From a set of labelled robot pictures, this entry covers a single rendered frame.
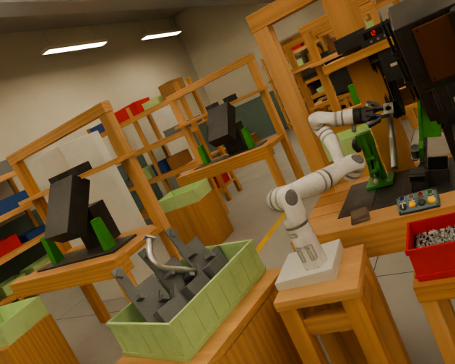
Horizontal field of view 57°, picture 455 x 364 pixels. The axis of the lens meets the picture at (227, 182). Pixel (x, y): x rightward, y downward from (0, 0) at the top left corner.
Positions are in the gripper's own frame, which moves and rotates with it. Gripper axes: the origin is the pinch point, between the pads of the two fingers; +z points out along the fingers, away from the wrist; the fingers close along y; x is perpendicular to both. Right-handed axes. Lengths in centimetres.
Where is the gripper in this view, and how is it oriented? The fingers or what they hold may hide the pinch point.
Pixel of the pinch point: (386, 111)
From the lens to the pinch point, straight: 200.7
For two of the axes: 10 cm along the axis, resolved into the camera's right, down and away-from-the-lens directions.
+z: 9.1, -1.0, -4.1
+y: 0.8, -9.2, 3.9
